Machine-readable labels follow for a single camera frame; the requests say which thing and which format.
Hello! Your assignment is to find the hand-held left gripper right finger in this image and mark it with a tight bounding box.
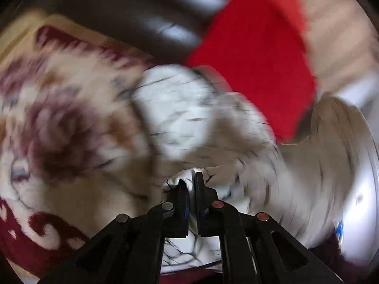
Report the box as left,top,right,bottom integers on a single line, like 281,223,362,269
194,172,344,284

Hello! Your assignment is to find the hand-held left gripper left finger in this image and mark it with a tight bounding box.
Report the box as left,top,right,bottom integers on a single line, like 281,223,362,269
38,183,190,284

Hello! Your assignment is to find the white marble-pattern pillow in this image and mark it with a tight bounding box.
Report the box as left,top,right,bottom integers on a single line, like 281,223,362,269
130,63,370,273

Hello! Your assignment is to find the floral sofa cover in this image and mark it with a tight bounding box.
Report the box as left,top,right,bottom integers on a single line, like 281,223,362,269
0,13,168,282

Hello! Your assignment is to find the red cushion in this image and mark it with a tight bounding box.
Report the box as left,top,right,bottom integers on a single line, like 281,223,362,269
185,0,319,143

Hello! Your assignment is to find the dark brown sofa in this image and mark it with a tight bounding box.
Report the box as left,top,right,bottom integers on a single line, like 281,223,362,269
56,0,239,63

